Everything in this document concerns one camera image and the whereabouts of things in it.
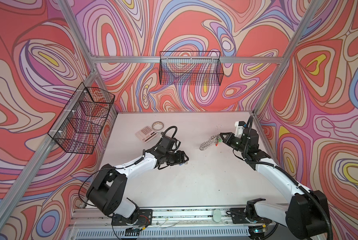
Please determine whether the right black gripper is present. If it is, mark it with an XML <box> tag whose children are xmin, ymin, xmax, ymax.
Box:
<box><xmin>220</xmin><ymin>132</ymin><xmax>249</xmax><ymax>154</ymax></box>

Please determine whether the white oval puck on rail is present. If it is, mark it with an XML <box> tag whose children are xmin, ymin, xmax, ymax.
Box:
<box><xmin>212</xmin><ymin>209</ymin><xmax>222</xmax><ymax>223</ymax></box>

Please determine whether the black wire basket wall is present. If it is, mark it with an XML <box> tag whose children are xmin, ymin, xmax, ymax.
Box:
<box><xmin>48</xmin><ymin>83</ymin><xmax>115</xmax><ymax>155</ymax></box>
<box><xmin>159</xmin><ymin>51</ymin><xmax>224</xmax><ymax>86</ymax></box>

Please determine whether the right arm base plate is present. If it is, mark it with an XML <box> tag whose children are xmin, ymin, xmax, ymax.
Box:
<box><xmin>226</xmin><ymin>208</ymin><xmax>272</xmax><ymax>225</ymax></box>

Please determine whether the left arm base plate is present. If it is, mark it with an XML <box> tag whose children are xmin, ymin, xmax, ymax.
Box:
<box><xmin>111</xmin><ymin>209</ymin><xmax>153</xmax><ymax>227</ymax></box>

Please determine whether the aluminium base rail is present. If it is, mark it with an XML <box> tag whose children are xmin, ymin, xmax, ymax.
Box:
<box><xmin>62</xmin><ymin>205</ymin><xmax>294</xmax><ymax>240</ymax></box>

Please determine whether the black wire basket back wall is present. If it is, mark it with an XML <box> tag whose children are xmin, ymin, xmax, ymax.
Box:
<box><xmin>159</xmin><ymin>51</ymin><xmax>224</xmax><ymax>86</ymax></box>

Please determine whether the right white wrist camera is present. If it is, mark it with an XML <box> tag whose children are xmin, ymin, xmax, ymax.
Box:
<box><xmin>235</xmin><ymin>121</ymin><xmax>246</xmax><ymax>138</ymax></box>

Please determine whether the metal disc key ring holder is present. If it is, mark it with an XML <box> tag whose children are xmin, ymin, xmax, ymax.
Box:
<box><xmin>199</xmin><ymin>135</ymin><xmax>221</xmax><ymax>151</ymax></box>

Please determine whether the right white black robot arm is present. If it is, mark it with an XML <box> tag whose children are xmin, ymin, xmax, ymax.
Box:
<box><xmin>219</xmin><ymin>117</ymin><xmax>334</xmax><ymax>240</ymax></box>

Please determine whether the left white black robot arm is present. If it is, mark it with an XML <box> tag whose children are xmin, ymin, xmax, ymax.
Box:
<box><xmin>86</xmin><ymin>126</ymin><xmax>189</xmax><ymax>219</ymax></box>

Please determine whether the black wire basket left wall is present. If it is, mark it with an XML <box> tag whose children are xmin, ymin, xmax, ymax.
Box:
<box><xmin>48</xmin><ymin>83</ymin><xmax>115</xmax><ymax>155</ymax></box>

